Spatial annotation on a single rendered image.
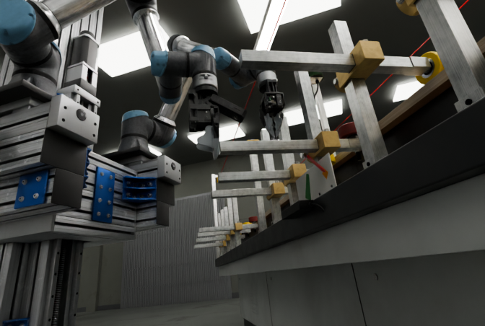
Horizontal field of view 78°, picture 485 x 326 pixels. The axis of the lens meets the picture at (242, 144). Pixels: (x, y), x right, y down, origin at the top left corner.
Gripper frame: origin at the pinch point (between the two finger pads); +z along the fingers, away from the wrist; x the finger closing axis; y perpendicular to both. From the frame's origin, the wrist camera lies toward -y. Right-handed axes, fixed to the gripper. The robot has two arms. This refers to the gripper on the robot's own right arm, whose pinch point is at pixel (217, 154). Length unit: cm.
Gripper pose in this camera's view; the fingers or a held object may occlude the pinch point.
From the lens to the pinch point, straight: 81.6
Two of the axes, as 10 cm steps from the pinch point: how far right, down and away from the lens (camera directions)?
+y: -9.8, 0.2, -2.1
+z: 1.0, 9.1, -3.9
